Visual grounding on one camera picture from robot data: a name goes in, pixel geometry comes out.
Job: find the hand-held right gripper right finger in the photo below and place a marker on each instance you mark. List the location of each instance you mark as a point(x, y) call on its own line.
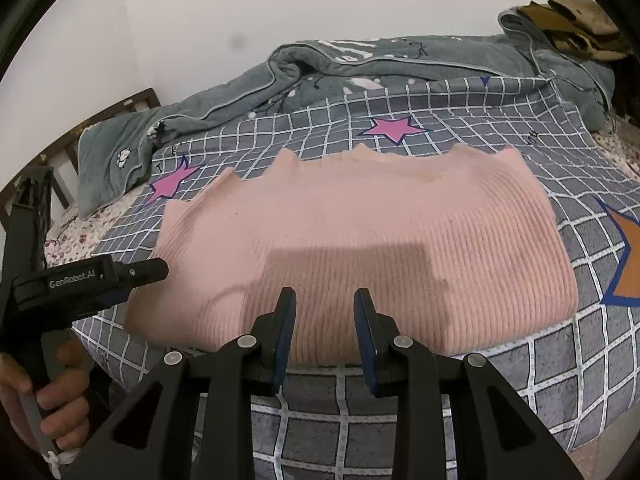
point(367, 340)

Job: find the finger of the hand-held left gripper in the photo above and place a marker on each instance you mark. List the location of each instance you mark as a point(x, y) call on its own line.
point(145, 270)

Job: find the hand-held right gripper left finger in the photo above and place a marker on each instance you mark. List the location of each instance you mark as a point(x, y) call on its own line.
point(285, 340)

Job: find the pink ribbed sweater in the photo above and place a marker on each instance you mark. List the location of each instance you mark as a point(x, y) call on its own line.
point(400, 240)

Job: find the brown clothes pile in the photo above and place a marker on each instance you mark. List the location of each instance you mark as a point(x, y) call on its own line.
point(575, 25)

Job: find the person's left hand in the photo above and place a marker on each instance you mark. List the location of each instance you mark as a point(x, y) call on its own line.
point(60, 395)

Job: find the grey checked blanket with stars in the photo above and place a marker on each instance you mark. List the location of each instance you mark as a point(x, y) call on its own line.
point(450, 410)

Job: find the dark wooden headboard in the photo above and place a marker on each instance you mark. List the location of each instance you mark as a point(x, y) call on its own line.
point(135, 102)

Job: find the grey fleece quilt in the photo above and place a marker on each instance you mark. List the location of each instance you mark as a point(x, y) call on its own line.
point(350, 75)

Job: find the dark wooden chair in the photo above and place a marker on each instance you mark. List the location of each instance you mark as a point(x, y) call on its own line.
point(630, 90)

